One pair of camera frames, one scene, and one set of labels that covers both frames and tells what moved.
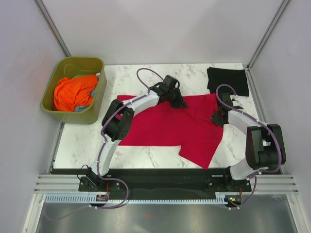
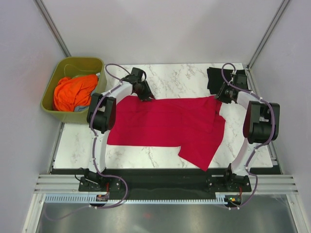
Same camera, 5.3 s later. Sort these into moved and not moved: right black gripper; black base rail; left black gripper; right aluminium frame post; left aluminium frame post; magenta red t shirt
Moved: right black gripper; left black gripper
Not moved: magenta red t shirt; black base rail; left aluminium frame post; right aluminium frame post
